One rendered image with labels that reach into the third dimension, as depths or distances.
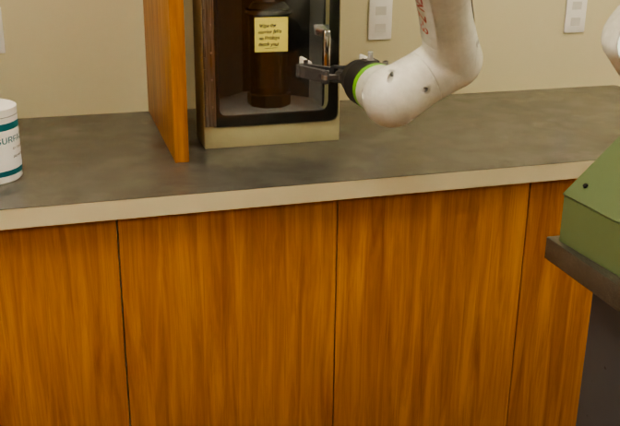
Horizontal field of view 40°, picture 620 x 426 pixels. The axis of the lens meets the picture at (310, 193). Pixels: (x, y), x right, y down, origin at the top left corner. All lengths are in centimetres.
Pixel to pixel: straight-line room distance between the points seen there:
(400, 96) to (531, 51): 125
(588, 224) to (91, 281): 93
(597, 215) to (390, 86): 41
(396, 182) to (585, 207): 48
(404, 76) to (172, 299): 66
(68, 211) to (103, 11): 79
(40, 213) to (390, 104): 67
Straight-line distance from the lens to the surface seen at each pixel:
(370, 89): 153
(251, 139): 198
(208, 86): 192
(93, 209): 166
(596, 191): 144
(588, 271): 143
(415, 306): 196
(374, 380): 201
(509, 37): 267
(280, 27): 193
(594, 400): 159
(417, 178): 180
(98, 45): 233
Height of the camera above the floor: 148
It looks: 19 degrees down
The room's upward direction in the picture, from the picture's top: 1 degrees clockwise
